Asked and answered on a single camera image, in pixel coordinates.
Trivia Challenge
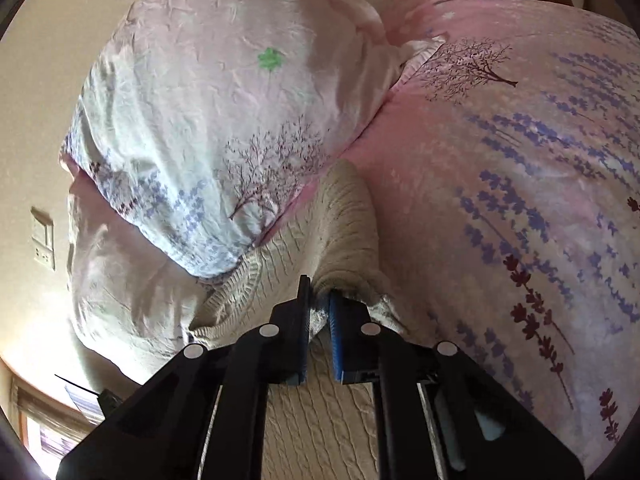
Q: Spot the beige cable-knit sweater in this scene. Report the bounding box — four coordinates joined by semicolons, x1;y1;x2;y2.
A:
190;160;403;479

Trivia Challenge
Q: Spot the pale pink floral pillow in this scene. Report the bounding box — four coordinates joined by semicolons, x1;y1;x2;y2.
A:
67;174;238;384

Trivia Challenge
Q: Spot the window with curtain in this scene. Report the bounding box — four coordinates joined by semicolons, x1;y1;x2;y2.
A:
10;375;104;479

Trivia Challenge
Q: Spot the pink floral bed sheet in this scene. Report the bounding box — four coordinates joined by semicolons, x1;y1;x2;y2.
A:
259;0;640;476

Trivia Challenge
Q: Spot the white blue floral pillow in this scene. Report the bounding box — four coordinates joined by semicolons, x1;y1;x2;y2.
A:
61;0;442;278

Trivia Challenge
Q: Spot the white wall outlet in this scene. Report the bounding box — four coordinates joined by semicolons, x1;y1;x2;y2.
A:
30;208;55;271

